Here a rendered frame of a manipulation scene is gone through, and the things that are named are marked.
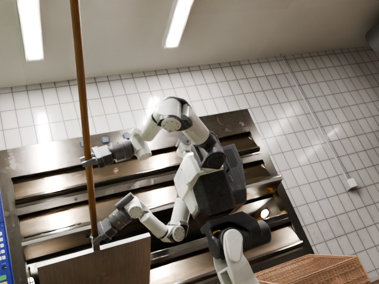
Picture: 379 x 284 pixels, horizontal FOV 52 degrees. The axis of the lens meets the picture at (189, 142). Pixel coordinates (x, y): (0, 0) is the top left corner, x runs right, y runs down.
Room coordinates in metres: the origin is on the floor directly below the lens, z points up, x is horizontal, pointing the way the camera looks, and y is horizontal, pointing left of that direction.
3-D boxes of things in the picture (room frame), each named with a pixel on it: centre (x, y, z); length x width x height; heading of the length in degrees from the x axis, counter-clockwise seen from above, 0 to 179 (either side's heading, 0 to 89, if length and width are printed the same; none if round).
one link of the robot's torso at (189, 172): (1.84, -0.03, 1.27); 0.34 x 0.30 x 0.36; 22
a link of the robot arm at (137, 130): (1.53, 0.19, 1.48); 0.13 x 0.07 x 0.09; 38
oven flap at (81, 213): (2.61, 0.33, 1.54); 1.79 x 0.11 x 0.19; 114
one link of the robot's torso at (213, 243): (1.85, -0.06, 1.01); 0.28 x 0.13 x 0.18; 116
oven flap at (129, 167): (2.61, 0.33, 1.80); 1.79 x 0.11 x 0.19; 114
